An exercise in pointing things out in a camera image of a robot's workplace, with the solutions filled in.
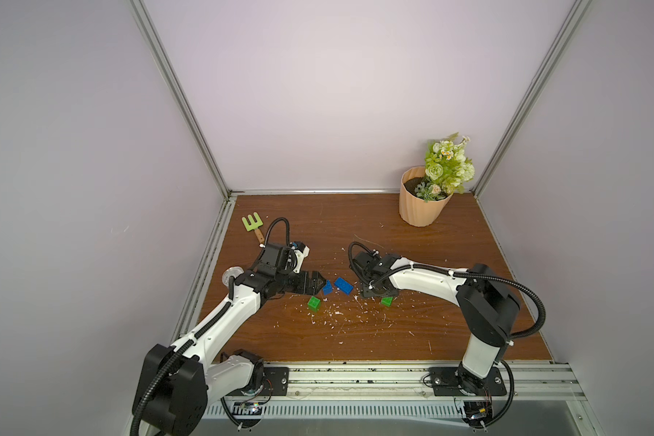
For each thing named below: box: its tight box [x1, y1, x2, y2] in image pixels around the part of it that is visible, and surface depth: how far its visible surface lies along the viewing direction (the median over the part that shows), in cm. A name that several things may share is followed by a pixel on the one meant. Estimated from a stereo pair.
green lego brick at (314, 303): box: [307, 296, 322, 312], surface depth 87 cm
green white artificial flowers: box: [414, 131, 476, 203], surface depth 92 cm
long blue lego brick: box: [333, 277, 355, 296], surface depth 92 cm
